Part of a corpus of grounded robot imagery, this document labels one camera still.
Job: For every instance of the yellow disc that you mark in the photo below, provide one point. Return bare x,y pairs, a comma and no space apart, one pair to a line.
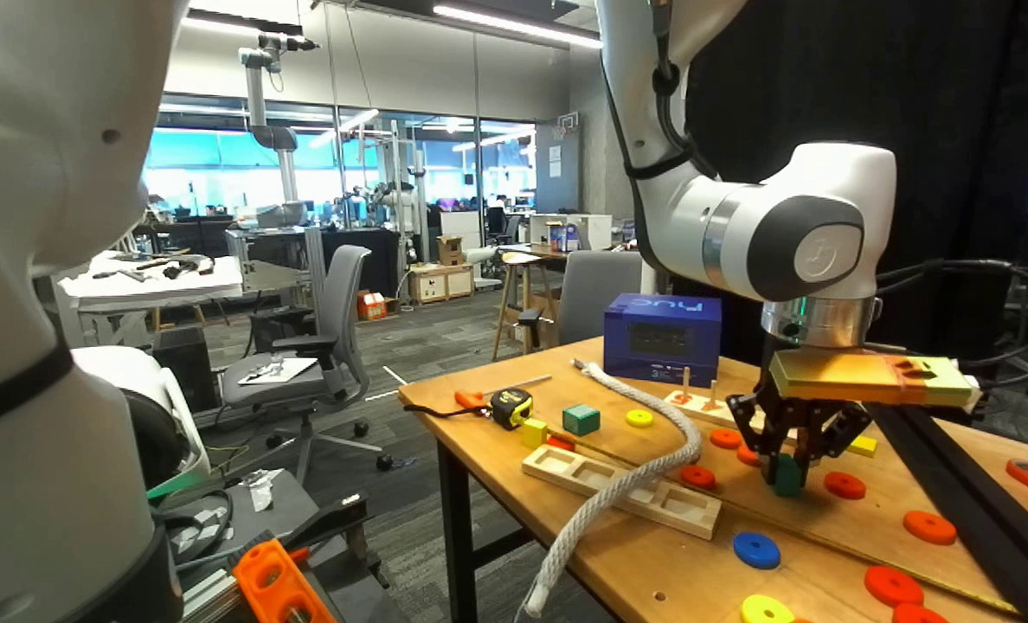
640,415
766,609

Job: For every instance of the wooden stool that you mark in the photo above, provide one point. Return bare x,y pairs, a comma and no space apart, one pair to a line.
528,264

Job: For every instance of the red block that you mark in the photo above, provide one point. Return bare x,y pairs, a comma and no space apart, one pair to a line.
561,441

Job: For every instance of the grey office chair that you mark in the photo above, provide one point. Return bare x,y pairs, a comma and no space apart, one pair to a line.
599,295
342,298

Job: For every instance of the white work table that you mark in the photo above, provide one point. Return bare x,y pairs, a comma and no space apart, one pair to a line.
154,283

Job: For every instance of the blue cardboard box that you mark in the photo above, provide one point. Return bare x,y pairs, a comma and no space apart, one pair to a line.
662,338

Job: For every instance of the black curtain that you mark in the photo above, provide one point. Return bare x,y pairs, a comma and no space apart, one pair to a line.
949,117

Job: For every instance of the yellow cube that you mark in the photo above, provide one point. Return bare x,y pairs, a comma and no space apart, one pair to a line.
530,435

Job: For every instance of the wooden pallet with slots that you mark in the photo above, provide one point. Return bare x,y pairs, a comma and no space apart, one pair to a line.
691,518

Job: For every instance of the orange disc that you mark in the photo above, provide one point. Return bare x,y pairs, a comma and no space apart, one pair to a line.
724,437
896,587
928,527
920,614
697,474
845,485
748,458

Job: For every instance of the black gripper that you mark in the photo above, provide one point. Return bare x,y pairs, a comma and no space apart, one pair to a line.
807,415

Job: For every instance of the blue disc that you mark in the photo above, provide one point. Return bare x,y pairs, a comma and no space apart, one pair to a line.
757,553

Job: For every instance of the orange plastic part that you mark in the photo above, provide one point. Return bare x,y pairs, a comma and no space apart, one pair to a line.
276,581

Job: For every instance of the small green cube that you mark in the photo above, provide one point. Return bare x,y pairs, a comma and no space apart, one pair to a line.
786,478

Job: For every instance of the large green cube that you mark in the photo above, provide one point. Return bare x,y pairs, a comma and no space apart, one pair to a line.
580,419

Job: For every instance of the white number puzzle board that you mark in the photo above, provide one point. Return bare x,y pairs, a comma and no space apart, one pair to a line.
697,407

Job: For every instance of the long black rail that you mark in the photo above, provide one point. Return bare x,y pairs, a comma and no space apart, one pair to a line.
984,556

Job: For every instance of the black yellow tape measure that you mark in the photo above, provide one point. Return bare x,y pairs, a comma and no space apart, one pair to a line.
511,407

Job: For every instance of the small yellow block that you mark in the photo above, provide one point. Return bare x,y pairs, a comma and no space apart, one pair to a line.
864,445

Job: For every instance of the ceiling light strip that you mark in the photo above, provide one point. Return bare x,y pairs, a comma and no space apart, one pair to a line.
514,24

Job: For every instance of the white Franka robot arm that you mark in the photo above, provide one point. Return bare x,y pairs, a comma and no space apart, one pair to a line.
757,230

